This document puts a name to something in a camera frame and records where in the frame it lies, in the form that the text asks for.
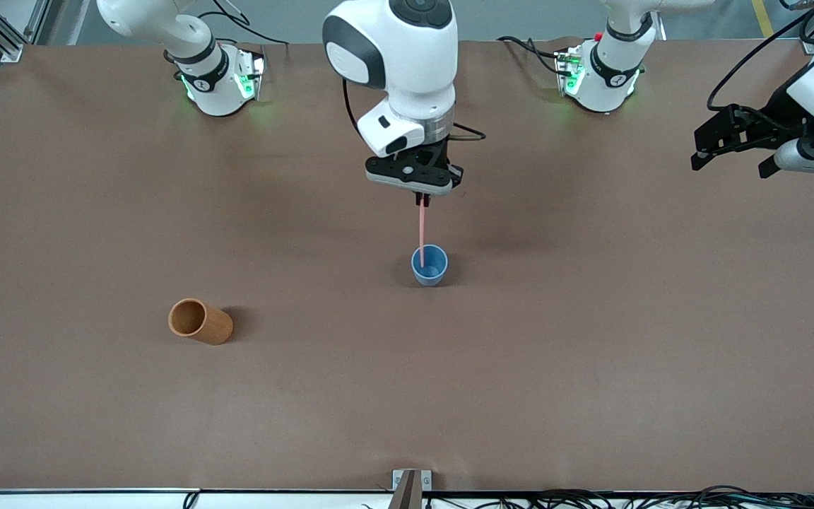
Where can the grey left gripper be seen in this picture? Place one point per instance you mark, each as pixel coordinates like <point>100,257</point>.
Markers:
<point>779,113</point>

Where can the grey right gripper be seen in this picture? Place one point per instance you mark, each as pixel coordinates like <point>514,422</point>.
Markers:
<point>438,153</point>

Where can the metal camera pole bracket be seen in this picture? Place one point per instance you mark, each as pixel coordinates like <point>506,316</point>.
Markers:
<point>425,481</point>

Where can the brown table cover mat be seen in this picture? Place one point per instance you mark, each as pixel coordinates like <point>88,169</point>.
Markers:
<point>407,389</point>

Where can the aluminium frame profile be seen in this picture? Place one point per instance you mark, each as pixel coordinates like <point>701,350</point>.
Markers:
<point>8,46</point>

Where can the pink chopstick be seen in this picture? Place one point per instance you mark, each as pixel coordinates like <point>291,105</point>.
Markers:
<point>422,233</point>

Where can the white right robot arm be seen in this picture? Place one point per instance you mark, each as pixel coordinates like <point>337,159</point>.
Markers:
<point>407,63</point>

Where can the blue cup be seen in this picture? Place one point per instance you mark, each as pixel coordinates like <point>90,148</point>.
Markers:
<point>429,276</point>

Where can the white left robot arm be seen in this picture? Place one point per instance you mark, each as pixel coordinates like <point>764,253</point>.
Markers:
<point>612,63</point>

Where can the brown camera pole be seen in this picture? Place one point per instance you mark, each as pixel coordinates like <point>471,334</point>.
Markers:
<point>407,495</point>

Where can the brown wooden cup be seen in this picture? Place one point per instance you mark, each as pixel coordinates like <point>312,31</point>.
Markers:
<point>213,329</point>

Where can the white table edge rail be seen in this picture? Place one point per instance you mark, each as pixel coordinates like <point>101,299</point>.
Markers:
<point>61,501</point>

